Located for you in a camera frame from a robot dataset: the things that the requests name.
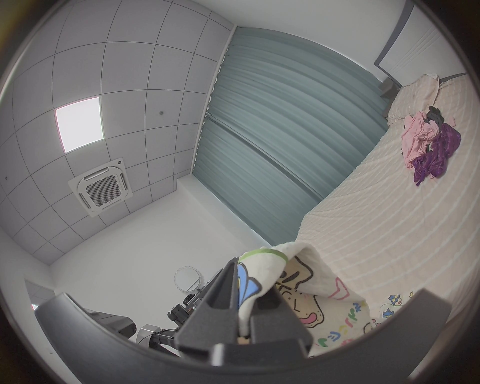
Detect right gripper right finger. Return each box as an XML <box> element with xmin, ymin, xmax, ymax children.
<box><xmin>249</xmin><ymin>288</ymin><xmax>313</xmax><ymax>357</ymax></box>

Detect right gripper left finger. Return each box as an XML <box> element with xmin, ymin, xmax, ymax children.
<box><xmin>175</xmin><ymin>259</ymin><xmax>241</xmax><ymax>355</ymax></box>

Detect white printed pyjama top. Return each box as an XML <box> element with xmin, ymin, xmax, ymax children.
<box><xmin>237</xmin><ymin>242</ymin><xmax>415</xmax><ymax>357</ymax></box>

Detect bed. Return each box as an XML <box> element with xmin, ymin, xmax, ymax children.
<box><xmin>296</xmin><ymin>0</ymin><xmax>480</xmax><ymax>338</ymax></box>

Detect round white mirror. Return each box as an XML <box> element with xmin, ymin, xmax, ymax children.
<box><xmin>173</xmin><ymin>266</ymin><xmax>201</xmax><ymax>295</ymax></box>

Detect blue-green curtain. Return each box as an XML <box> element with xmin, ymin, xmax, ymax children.
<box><xmin>206</xmin><ymin>26</ymin><xmax>392</xmax><ymax>201</ymax></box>
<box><xmin>191</xmin><ymin>114</ymin><xmax>325</xmax><ymax>248</ymax></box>

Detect ceiling air conditioner vent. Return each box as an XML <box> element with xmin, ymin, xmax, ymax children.
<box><xmin>68</xmin><ymin>157</ymin><xmax>134</xmax><ymax>218</ymax></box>

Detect purple garment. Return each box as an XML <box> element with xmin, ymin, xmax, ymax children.
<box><xmin>412</xmin><ymin>123</ymin><xmax>462</xmax><ymax>187</ymax></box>

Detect pink garment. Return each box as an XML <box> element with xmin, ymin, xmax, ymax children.
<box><xmin>401</xmin><ymin>110</ymin><xmax>456</xmax><ymax>169</ymax></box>

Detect square ceiling light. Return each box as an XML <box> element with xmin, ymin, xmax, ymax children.
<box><xmin>55</xmin><ymin>97</ymin><xmax>104</xmax><ymax>154</ymax></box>

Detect grey bedside table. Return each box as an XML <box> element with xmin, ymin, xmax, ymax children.
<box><xmin>379</xmin><ymin>79</ymin><xmax>400</xmax><ymax>100</ymax></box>

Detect dark grey garment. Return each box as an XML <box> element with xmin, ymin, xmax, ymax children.
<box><xmin>425</xmin><ymin>106</ymin><xmax>445</xmax><ymax>126</ymax></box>

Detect cream pillow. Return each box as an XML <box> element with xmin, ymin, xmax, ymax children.
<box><xmin>386</xmin><ymin>74</ymin><xmax>441</xmax><ymax>126</ymax></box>

